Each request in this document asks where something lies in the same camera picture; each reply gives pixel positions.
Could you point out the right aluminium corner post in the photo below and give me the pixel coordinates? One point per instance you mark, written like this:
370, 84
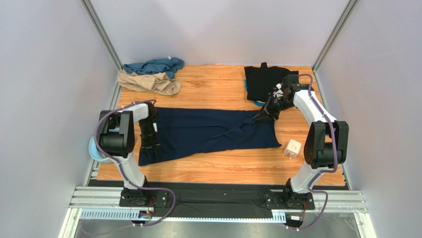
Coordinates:
340, 24

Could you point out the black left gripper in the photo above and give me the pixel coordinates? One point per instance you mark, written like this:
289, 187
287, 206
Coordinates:
146, 145

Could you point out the aluminium corner post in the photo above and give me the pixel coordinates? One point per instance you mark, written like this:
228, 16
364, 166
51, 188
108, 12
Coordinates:
340, 24
92, 14

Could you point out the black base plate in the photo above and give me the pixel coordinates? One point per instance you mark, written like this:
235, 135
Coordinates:
227, 201

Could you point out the light blue round device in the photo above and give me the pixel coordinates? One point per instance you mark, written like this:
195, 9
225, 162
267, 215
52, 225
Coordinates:
95, 154

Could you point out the white cube adapter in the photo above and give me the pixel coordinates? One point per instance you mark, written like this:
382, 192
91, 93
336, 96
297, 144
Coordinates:
292, 148

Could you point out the beige t shirt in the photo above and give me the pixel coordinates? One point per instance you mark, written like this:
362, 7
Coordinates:
158, 83

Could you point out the teal blue t shirt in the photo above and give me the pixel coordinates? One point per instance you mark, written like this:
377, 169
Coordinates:
169, 66

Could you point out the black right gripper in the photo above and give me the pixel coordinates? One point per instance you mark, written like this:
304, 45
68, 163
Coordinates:
272, 105

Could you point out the aluminium front rail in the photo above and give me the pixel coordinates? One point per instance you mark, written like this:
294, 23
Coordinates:
104, 209

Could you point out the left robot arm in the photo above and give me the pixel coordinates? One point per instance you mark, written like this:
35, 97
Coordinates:
114, 137

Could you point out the left aluminium corner post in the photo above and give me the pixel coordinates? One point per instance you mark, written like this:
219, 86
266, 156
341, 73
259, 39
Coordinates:
92, 14

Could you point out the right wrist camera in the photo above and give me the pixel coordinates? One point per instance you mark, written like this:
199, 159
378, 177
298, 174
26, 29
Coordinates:
290, 79

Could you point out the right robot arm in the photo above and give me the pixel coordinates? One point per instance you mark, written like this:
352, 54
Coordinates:
325, 146

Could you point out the navy blue t shirt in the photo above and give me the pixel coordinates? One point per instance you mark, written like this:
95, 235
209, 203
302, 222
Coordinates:
185, 132

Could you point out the folded black t shirt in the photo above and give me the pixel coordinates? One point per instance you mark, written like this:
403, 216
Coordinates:
261, 80

